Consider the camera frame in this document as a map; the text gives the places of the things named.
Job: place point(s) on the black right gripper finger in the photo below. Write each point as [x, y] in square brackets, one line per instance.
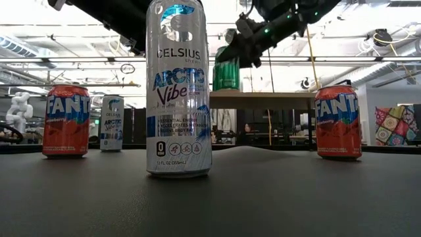
[230, 55]
[252, 59]

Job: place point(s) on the green Sprite can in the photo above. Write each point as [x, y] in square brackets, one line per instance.
[226, 77]

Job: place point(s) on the white Celsius Arctic Vibe can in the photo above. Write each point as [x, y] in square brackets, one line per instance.
[179, 98]
[112, 131]

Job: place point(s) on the red Fanta strawberry can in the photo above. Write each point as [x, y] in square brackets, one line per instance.
[65, 131]
[337, 131]

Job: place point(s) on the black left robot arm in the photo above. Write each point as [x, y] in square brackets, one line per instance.
[108, 16]

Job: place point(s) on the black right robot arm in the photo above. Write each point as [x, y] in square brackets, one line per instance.
[296, 13]

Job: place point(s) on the black metal shelf leg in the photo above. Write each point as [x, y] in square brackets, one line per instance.
[310, 131]

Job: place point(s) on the person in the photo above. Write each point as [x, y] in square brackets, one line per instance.
[247, 127]

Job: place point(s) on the long linear ceiling light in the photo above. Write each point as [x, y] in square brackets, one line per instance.
[82, 59]

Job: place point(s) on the colourful patchwork quilt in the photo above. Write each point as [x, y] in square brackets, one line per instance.
[394, 126]

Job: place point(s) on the grey horizontal pipe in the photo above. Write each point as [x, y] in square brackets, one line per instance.
[65, 85]

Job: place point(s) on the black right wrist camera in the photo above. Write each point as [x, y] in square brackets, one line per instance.
[245, 28]

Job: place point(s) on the black wall hook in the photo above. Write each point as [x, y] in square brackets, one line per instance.
[305, 85]

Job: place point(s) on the grey ceiling duct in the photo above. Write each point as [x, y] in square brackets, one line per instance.
[16, 46]

